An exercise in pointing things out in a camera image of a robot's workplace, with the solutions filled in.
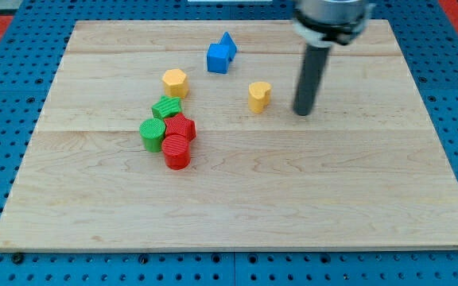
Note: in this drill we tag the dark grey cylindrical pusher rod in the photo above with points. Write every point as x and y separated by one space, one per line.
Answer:
312 70

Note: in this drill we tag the yellow heart block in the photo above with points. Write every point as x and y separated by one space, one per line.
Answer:
259 94

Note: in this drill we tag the yellow hexagon block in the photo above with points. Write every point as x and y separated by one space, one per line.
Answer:
175 83

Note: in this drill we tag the blue triangle block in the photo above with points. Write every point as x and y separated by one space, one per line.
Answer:
227 40

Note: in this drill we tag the blue cube block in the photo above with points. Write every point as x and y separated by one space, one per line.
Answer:
218 58

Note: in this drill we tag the red star block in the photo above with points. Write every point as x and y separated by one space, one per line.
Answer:
180 125

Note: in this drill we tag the green star block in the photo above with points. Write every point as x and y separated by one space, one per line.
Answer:
166 107

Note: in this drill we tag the red cylinder block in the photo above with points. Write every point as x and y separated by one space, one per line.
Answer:
176 150

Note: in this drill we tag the wooden board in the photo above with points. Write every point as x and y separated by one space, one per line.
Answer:
365 171

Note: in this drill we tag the green cylinder block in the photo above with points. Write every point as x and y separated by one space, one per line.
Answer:
152 132

